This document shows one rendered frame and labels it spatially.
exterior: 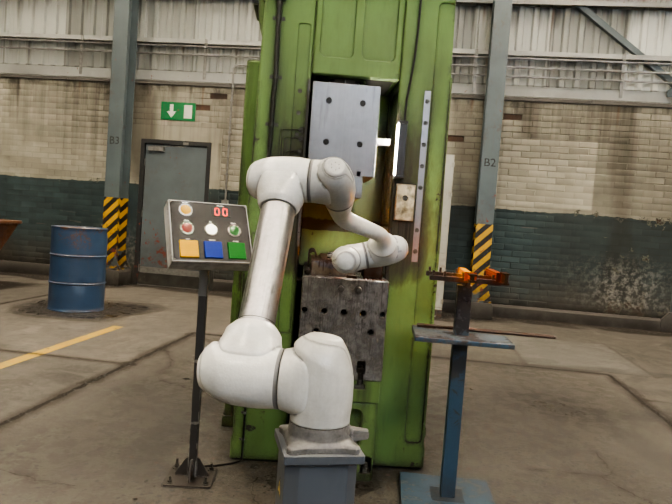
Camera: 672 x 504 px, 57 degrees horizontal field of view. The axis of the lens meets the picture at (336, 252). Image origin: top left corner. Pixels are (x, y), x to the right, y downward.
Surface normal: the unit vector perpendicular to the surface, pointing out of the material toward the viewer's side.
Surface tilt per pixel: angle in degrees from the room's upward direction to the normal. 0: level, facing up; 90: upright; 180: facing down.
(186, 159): 90
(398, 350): 90
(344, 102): 90
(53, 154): 88
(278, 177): 63
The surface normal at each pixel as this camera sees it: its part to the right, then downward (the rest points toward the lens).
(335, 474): 0.21, 0.07
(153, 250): -0.14, 0.04
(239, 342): -0.10, -0.54
